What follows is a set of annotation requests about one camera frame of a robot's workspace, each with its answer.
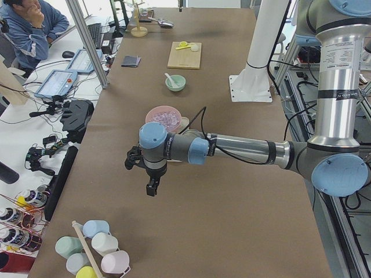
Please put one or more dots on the grey folded cloth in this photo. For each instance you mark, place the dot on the grey folded cloth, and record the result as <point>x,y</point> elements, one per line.
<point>131,61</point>

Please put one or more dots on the wooden cup tree stand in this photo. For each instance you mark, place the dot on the wooden cup tree stand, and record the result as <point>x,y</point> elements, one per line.
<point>138,30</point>

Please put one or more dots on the yellow plastic cup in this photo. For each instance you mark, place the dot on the yellow plastic cup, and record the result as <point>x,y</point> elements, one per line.
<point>86,272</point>

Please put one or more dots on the black keyboard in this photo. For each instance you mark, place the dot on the black keyboard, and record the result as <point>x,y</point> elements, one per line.
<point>95,33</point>

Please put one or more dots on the grey plastic cup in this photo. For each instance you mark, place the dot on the grey plastic cup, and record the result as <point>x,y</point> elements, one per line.
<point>77,261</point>

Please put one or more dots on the white ceramic spoon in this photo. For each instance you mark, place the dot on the white ceramic spoon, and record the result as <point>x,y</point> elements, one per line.
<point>173,83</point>

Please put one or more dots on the mint green bowl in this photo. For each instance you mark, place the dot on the mint green bowl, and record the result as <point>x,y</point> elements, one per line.
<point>180,81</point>

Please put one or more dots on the aluminium frame post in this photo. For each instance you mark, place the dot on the aluminium frame post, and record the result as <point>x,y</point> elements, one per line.
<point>79,20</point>

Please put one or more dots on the steel ice scoop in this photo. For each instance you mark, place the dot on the steel ice scoop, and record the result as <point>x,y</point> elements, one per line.
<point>163,23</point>

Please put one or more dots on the yellow plastic knife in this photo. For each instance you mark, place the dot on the yellow plastic knife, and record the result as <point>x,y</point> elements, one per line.
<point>184,47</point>

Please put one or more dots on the lower teach pendant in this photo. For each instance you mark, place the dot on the lower teach pendant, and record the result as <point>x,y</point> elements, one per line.
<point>57,83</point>

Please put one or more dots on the blue plastic cup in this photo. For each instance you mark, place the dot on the blue plastic cup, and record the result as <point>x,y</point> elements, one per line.
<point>92,227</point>

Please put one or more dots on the seated person in blue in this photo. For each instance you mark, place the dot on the seated person in blue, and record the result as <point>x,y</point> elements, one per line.
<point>33,26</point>

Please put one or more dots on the white plastic cup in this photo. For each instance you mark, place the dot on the white plastic cup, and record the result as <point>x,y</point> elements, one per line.
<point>104,243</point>

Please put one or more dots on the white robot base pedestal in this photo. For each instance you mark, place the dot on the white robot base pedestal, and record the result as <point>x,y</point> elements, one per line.
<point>252,84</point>

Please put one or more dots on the green plastic cup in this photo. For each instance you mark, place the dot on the green plastic cup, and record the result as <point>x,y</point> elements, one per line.
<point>66,246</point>

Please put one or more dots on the teach pendant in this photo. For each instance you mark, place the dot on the teach pendant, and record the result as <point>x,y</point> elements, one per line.
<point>57,83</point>
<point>80,63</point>

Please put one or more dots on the upper teach pendant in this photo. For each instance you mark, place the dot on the upper teach pendant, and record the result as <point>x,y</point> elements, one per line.
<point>80,63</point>

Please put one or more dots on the bamboo cutting board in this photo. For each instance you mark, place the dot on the bamboo cutting board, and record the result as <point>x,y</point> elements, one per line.
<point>184,59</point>

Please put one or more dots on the cream serving tray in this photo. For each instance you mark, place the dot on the cream serving tray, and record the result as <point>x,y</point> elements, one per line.
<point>183,123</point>

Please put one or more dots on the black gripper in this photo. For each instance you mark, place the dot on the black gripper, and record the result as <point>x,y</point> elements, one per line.
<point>153,175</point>

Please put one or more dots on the pink plastic cup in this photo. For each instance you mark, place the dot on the pink plastic cup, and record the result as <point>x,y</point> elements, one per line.
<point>116,263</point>

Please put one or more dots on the pink bowl of ice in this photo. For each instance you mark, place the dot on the pink bowl of ice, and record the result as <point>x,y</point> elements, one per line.
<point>166,115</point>

